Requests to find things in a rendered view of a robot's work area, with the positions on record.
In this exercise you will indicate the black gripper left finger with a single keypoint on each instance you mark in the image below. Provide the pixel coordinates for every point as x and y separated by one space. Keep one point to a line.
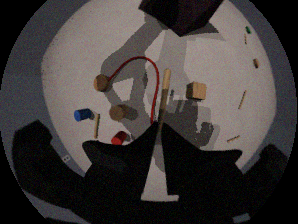
133 158

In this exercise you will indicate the light brown wooden block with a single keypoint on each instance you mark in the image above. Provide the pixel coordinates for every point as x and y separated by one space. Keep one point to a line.
196 91

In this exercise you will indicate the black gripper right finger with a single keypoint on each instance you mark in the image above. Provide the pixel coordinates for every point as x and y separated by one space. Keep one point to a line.
184 161

